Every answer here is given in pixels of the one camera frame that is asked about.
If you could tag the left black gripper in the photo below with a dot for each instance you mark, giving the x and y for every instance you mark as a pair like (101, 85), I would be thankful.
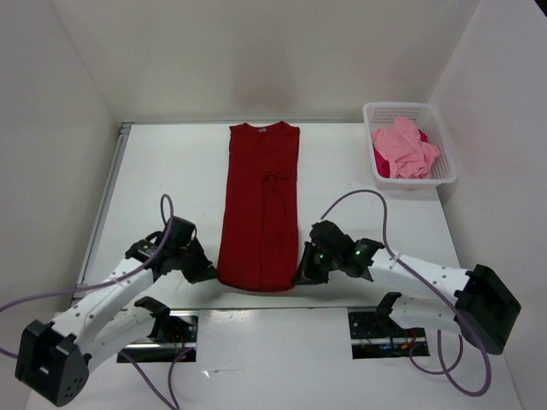
(202, 274)

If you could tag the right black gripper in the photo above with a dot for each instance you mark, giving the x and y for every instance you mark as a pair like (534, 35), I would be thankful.
(307, 273)

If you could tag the dark red t shirt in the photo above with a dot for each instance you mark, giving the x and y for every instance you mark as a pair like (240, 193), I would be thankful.
(259, 239)

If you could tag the pink t shirt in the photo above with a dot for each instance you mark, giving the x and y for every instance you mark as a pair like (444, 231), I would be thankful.
(401, 145)

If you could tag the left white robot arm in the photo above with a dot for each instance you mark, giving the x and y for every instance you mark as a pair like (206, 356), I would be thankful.
(55, 359)

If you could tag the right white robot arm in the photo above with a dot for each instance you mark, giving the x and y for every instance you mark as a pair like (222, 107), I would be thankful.
(475, 304)

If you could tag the crimson t shirt in basket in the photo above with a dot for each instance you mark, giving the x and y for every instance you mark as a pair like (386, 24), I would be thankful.
(383, 166)

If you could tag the white plastic basket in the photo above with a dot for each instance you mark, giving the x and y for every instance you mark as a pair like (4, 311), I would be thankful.
(378, 115)

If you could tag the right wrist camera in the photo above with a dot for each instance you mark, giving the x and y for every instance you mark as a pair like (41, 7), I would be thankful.
(327, 235)

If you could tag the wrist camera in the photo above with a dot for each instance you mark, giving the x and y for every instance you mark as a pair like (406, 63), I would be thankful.
(327, 235)
(182, 233)

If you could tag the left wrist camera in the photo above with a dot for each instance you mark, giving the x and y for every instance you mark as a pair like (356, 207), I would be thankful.
(182, 233)

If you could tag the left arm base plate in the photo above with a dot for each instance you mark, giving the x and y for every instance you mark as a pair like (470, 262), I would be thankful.
(184, 333)

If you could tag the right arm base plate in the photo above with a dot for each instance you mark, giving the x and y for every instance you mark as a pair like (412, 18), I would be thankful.
(369, 340)

